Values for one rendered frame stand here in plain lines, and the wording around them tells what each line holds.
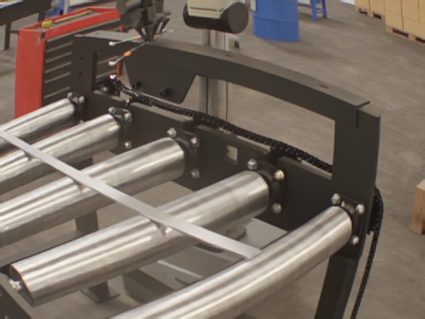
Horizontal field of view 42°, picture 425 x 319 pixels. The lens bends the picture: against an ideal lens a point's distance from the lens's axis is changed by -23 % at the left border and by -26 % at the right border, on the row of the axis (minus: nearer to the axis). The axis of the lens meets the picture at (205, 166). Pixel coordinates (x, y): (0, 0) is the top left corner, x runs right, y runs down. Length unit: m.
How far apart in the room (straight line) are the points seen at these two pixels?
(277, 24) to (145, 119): 5.31
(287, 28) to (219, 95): 4.95
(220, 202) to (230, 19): 0.91
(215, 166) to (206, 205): 0.35
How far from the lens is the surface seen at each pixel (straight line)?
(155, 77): 2.07
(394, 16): 10.11
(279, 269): 1.40
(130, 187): 1.84
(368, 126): 1.58
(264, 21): 7.40
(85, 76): 2.39
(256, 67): 1.78
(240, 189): 1.71
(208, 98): 2.53
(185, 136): 2.00
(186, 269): 2.58
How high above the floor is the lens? 1.65
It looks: 24 degrees down
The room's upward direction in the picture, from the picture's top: 1 degrees clockwise
